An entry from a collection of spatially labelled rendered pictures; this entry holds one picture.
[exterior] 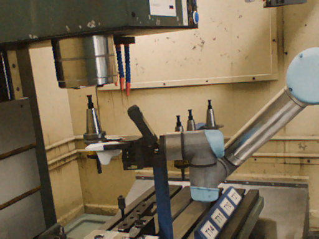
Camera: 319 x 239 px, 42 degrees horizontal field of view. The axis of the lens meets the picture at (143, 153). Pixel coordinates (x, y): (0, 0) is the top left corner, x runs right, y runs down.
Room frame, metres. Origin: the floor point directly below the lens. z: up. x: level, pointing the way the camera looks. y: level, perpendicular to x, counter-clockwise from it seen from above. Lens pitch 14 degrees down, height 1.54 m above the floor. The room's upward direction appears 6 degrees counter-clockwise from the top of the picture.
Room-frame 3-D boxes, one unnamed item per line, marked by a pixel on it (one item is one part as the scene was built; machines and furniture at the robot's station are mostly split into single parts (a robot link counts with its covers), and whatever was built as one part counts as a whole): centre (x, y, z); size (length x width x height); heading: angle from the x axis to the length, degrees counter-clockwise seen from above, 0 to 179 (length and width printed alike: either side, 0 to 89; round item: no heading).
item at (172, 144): (1.09, -0.08, 1.28); 0.08 x 0.05 x 0.08; 172
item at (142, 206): (1.42, 0.05, 0.93); 0.26 x 0.05 x 0.06; 157
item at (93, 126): (1.12, 0.13, 1.37); 0.04 x 0.04 x 0.07
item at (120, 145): (1.08, 0.06, 1.30); 0.09 x 0.05 x 0.02; 96
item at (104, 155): (1.08, 0.11, 1.28); 0.09 x 0.03 x 0.06; 96
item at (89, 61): (1.12, 0.13, 1.52); 0.16 x 0.16 x 0.12
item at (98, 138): (1.12, 0.13, 1.32); 0.06 x 0.06 x 0.03
